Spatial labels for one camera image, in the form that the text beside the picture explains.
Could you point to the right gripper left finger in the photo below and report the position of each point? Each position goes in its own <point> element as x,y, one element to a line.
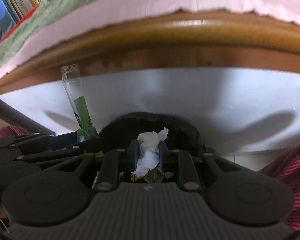
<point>116,162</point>

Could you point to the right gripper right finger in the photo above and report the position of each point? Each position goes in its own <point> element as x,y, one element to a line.
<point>180,163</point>

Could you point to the white tissue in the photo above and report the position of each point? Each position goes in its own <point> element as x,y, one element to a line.
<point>148,157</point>

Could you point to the clear green stick wrapper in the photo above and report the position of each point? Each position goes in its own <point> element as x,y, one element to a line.
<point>72,83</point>

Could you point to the black trash bin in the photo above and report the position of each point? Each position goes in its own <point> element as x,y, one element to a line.
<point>149,129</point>

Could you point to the magenta striped clothing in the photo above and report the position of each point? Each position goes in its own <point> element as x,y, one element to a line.
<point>286,168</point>

